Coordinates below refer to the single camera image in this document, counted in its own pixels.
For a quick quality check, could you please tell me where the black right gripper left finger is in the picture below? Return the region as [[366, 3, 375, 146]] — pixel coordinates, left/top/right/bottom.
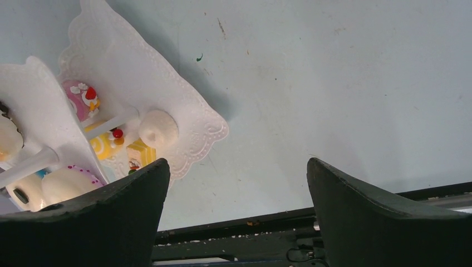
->
[[1, 159, 170, 266]]

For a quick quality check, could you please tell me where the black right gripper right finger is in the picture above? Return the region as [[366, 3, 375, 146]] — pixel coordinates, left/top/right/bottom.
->
[[307, 158, 471, 266]]

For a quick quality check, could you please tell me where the white frosted donut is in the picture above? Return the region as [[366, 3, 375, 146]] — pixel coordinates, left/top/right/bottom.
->
[[41, 165, 103, 205]]

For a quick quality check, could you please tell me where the yellow cake with berries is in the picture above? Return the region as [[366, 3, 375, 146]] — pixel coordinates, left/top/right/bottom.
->
[[126, 139, 157, 175]]

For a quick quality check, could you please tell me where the yellow swirl roll cake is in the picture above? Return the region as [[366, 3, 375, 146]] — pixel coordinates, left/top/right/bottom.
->
[[90, 127, 125, 160]]

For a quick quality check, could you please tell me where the white chocolate-hole donut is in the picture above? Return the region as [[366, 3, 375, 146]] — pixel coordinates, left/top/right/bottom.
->
[[6, 174, 47, 212]]

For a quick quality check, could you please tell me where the small white round pastry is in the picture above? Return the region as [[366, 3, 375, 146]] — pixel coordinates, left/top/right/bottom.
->
[[138, 110, 179, 150]]

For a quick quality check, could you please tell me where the white three-tier cake stand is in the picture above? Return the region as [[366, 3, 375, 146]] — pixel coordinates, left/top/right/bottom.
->
[[0, 0, 229, 189]]

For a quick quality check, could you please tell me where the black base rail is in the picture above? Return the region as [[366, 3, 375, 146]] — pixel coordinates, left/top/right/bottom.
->
[[151, 177, 471, 266]]

